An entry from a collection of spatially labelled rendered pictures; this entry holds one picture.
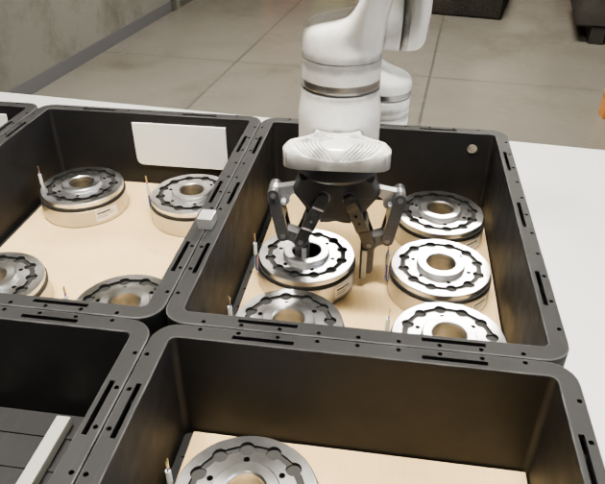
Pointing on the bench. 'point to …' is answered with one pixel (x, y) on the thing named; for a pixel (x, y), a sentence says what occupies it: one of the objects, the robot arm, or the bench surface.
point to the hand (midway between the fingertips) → (333, 261)
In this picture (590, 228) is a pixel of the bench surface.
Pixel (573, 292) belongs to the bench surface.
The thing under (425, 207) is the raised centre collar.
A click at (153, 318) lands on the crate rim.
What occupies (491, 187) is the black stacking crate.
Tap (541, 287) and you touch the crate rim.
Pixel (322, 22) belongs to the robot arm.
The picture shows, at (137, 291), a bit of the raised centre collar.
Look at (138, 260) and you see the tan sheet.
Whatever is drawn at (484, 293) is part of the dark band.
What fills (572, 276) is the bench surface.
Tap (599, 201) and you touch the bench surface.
